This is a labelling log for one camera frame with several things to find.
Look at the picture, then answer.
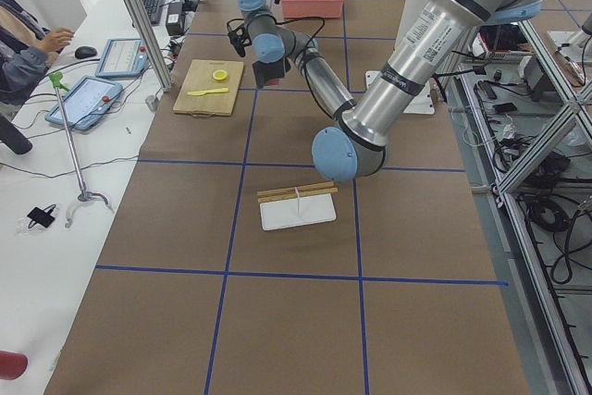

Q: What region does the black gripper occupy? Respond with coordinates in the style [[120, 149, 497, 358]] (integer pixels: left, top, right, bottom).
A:
[[226, 19, 252, 56]]

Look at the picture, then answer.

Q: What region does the dark grey cloth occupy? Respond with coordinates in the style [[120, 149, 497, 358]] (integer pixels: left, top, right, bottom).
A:
[[253, 58, 290, 89]]

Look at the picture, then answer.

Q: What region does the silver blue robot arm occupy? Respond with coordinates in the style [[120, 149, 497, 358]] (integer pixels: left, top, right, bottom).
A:
[[228, 0, 543, 182]]

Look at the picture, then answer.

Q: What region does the person hand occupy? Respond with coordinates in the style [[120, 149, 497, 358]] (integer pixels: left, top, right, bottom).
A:
[[35, 28, 74, 53]]

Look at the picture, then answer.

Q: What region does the yellow plastic knife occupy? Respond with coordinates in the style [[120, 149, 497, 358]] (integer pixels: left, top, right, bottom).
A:
[[187, 87, 229, 97]]

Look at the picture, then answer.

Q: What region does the wooden cutting board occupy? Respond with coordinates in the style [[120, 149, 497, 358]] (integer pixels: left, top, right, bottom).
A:
[[173, 59, 244, 117]]

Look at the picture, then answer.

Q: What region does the black keyboard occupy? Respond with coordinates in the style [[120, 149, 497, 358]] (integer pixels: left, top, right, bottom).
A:
[[137, 0, 167, 25]]

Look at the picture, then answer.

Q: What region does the upper teach pendant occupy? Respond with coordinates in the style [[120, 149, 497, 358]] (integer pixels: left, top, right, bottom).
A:
[[95, 38, 149, 80]]

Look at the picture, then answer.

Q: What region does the teach pendant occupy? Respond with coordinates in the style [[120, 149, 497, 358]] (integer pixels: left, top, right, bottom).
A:
[[63, 76, 123, 131], [95, 38, 149, 80]]

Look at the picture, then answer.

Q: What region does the black computer mouse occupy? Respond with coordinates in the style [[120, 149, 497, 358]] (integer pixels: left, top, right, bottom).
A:
[[74, 45, 97, 60]]

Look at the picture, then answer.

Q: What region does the lower teach pendant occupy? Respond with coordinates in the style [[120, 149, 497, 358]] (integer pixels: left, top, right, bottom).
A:
[[63, 76, 123, 131]]

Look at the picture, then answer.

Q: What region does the white rectangular tray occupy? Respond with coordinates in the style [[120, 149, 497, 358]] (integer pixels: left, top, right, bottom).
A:
[[260, 194, 337, 231]]

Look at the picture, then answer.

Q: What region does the red bottle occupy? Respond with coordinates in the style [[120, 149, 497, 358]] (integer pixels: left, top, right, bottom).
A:
[[0, 351, 29, 380]]

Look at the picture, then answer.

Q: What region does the aluminium frame post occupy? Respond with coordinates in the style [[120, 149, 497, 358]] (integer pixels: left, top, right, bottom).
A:
[[123, 0, 172, 93]]

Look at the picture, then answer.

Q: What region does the green handled reacher tool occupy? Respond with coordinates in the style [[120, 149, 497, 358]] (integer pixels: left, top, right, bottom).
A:
[[47, 71, 116, 229]]

